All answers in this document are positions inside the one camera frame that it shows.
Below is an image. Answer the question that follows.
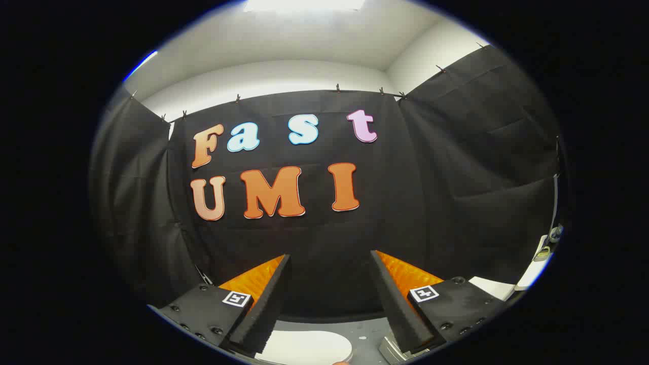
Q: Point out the white and grey object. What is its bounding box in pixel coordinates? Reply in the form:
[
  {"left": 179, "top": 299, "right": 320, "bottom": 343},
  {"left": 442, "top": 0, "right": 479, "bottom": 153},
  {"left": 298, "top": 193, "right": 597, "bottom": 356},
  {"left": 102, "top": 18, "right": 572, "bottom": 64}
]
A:
[{"left": 532, "top": 223, "right": 564, "bottom": 263}]

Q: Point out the black backdrop cloth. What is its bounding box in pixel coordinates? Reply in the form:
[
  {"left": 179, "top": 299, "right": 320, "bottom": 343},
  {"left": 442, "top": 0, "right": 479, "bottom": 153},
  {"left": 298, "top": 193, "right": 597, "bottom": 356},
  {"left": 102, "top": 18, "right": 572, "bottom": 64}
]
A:
[{"left": 90, "top": 45, "right": 561, "bottom": 323}]

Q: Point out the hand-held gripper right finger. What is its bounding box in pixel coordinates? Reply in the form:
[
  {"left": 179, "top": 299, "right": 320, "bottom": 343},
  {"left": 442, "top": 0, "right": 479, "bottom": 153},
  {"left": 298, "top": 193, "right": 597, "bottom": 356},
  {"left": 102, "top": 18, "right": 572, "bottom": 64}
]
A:
[{"left": 370, "top": 250, "right": 508, "bottom": 355}]

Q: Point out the white panelled door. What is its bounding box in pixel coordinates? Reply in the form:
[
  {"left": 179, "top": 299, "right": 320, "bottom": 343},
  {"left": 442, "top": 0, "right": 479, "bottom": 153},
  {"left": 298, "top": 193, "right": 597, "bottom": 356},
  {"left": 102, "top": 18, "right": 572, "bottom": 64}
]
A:
[{"left": 467, "top": 253, "right": 552, "bottom": 303}]

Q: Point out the grey ribbed block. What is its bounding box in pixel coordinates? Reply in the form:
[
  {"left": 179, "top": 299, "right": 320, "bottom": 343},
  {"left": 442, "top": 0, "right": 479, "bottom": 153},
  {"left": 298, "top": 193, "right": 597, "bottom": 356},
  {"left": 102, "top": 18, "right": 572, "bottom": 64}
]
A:
[{"left": 379, "top": 336, "right": 412, "bottom": 363}]

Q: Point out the ceiling light panel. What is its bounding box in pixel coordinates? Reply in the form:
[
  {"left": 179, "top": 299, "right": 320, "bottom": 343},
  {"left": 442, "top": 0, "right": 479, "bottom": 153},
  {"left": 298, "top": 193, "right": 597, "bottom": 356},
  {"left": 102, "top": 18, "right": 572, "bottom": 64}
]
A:
[{"left": 243, "top": 0, "right": 367, "bottom": 14}]

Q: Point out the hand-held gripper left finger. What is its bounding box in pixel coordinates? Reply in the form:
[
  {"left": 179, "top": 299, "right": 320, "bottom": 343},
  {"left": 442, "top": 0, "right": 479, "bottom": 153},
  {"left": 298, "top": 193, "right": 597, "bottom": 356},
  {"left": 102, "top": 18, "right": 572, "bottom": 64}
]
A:
[{"left": 149, "top": 254, "right": 292, "bottom": 355}]

